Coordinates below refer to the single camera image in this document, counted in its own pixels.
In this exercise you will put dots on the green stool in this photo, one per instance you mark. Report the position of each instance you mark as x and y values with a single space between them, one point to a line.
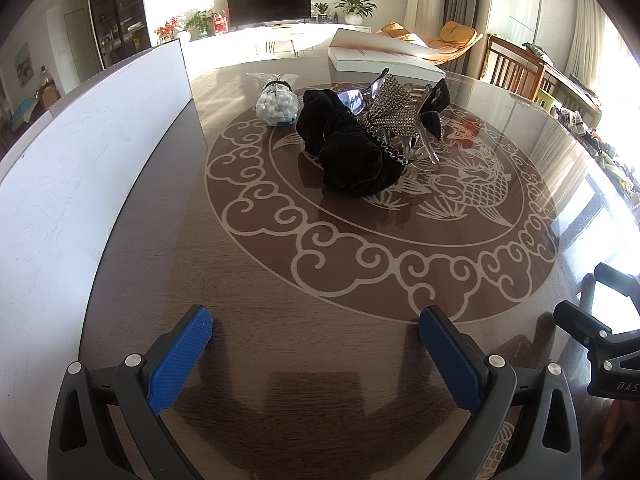
546 100

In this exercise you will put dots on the dark display cabinet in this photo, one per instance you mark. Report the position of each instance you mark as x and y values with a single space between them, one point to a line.
117 10

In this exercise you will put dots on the small table with cloth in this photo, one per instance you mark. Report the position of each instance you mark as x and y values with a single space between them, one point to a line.
27 110

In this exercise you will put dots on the clutter on side shelf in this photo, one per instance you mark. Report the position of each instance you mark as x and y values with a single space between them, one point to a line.
600 135

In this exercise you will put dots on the plastic bottle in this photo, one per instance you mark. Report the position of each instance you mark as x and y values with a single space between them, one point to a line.
46 79

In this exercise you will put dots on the white sheer curtain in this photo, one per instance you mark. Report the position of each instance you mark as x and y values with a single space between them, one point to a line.
590 35

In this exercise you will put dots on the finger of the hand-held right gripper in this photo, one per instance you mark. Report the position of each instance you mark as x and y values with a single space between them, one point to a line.
617 280
585 322

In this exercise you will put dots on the white cardboard box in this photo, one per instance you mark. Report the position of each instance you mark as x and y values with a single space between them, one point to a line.
370 62

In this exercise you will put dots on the white television cabinet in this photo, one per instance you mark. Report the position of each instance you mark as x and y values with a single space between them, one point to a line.
250 40

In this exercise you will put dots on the rhinestone bow hair claw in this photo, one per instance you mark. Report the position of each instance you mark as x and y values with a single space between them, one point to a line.
395 105

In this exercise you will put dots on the red gift bag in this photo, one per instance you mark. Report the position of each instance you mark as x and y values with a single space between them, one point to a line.
220 24

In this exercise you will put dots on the white panel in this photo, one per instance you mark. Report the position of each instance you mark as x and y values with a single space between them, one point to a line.
75 185

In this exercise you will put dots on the black television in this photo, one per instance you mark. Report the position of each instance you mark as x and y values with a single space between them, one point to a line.
270 5

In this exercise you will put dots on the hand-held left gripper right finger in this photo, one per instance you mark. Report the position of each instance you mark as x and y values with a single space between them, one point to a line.
450 360

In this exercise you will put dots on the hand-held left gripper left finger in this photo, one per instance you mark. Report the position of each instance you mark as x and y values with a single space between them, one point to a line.
175 360

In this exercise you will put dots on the framed wall picture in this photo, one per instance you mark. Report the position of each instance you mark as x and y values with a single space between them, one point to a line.
22 64

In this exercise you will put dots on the leafy plant in white pot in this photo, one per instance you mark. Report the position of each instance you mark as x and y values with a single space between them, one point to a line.
355 7

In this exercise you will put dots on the bushy green potted plant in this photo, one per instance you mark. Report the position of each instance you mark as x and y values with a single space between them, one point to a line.
199 22

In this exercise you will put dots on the bag of white beads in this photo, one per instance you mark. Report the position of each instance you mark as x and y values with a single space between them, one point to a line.
275 105

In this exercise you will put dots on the red flowers in white vase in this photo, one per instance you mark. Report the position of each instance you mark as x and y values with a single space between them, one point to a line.
170 30

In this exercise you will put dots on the small potted plant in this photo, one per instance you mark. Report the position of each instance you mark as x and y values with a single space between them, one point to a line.
321 12

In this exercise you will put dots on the wooden slat chair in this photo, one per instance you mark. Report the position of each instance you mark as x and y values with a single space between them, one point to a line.
570 92
510 67

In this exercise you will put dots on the orange lounge chair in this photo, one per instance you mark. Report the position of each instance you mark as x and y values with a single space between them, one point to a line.
400 35
455 40

